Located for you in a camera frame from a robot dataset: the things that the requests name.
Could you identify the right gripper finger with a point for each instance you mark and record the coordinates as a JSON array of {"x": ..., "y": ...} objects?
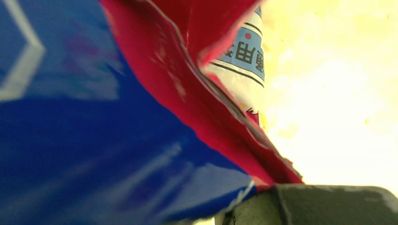
[{"x": 296, "y": 204}]

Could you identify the pink pet food bag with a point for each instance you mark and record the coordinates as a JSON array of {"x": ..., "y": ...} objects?
[{"x": 107, "y": 116}]

